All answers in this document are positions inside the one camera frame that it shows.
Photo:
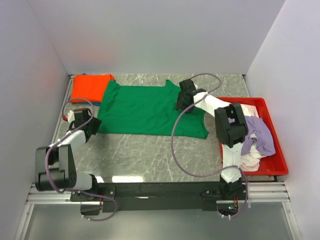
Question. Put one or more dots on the lavender t shirt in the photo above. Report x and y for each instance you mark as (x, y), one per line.
(260, 135)

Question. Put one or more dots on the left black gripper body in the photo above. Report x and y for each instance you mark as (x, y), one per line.
(94, 124)

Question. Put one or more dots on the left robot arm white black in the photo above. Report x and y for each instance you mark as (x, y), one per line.
(58, 158)

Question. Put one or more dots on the green t shirt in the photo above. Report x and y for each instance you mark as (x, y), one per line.
(147, 110)

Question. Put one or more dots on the red plastic bin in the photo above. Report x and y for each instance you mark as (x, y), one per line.
(274, 165)

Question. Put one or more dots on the orange t shirt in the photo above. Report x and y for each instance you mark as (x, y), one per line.
(87, 87)

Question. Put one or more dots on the aluminium frame rail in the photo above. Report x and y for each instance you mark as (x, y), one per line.
(258, 192)

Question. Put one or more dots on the black base beam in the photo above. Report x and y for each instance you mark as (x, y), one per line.
(151, 196)

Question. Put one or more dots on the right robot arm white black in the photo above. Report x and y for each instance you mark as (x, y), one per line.
(230, 127)

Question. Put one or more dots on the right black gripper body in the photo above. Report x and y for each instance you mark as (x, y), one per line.
(181, 103)

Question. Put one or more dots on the pale pink t shirt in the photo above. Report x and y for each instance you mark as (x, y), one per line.
(250, 162)

